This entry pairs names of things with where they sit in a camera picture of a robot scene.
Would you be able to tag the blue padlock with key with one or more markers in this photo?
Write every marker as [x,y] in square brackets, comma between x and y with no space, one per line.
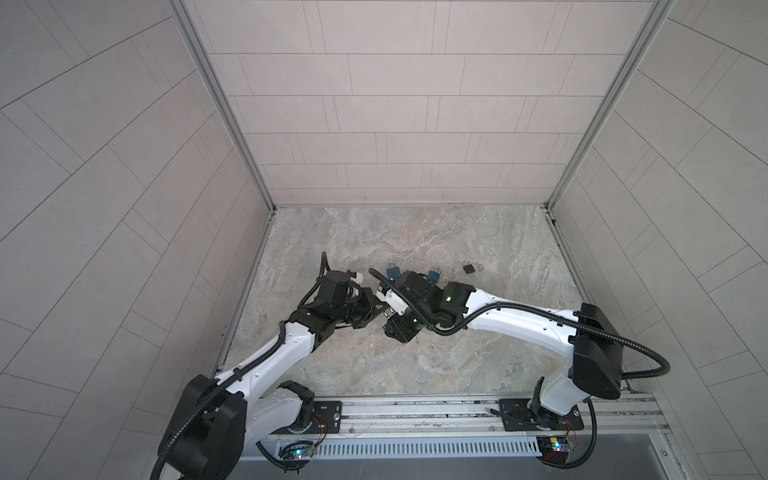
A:
[393,271]

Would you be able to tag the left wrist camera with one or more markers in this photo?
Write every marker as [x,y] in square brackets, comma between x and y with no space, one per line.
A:
[356,278]

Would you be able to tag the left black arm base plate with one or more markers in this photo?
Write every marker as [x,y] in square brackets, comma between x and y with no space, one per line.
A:
[324,419]

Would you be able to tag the right circuit board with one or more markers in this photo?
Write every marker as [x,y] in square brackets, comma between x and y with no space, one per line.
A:
[555,449]

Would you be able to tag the small blue padlock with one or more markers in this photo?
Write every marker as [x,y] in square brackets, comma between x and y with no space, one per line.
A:
[434,276]

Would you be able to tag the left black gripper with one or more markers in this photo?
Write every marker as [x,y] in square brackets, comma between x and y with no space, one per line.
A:
[368,313]

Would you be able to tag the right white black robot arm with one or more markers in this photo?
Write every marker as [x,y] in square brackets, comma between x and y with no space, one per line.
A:
[596,358]

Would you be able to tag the left green circuit board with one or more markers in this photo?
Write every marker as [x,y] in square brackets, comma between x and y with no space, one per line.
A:
[298,451]

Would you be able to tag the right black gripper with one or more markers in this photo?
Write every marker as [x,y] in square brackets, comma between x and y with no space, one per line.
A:
[397,329]

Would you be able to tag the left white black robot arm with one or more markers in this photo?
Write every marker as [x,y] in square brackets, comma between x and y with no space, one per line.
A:
[216,418]

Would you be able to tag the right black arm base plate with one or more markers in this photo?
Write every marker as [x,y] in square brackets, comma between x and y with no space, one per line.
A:
[516,416]

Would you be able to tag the white vent grille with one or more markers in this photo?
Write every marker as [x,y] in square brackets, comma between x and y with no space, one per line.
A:
[424,448]

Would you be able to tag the aluminium mounting rail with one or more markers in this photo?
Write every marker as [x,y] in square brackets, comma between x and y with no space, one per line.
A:
[401,416]

